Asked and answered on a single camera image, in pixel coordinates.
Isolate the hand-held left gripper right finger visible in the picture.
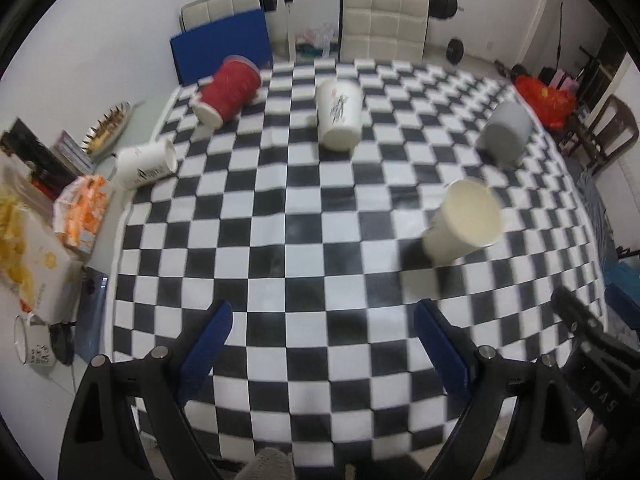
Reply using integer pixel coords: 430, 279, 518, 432
413, 298, 587, 480

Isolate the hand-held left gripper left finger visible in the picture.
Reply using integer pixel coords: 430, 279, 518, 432
59, 301, 234, 480

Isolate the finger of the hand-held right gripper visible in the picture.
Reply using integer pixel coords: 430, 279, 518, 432
551, 287, 610, 337

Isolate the cream paper cup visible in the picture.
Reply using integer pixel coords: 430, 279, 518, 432
422, 178, 503, 264

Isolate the grey cup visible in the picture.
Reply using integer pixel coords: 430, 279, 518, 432
477, 100, 532, 166

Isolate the white cup with black print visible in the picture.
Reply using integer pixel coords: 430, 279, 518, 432
113, 138, 179, 190

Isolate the red paper cup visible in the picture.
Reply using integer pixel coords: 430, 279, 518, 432
192, 55, 264, 129

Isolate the white cup with red print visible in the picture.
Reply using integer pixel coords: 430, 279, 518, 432
315, 78, 364, 152

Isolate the blue cloth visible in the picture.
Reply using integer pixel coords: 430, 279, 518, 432
602, 264, 640, 332

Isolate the blue tablet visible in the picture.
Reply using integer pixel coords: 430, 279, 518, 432
74, 267, 110, 362

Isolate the grey slipper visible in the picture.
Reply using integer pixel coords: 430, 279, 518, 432
234, 447, 296, 480

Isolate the black and white checkered tablecloth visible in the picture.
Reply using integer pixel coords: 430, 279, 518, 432
107, 56, 609, 467

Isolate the white mug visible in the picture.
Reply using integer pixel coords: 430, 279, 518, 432
12, 312, 56, 369

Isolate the dark wooden chair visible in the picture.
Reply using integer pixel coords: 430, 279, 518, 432
559, 94, 640, 172

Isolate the orange snack packet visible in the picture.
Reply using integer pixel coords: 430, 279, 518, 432
52, 174, 111, 254

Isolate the yellow and white snack box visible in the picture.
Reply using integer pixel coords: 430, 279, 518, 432
0, 164, 84, 322

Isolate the red plastic bag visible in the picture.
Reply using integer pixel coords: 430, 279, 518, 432
514, 74, 579, 130

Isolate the pink bag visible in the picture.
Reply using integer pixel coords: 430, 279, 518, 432
549, 67, 582, 94

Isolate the stack of books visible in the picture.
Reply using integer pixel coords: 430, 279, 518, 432
53, 129, 97, 172

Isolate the metal dish with food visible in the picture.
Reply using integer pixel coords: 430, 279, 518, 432
81, 101, 134, 156

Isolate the blue folded mat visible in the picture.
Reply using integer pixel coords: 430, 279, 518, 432
169, 8, 274, 86

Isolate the clear plastic bag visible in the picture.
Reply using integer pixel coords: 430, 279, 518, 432
294, 23, 335, 59

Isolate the cream padded chair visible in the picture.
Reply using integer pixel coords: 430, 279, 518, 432
338, 0, 431, 64
179, 0, 264, 34

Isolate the barbell rack post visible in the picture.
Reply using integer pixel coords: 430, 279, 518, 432
281, 0, 297, 59

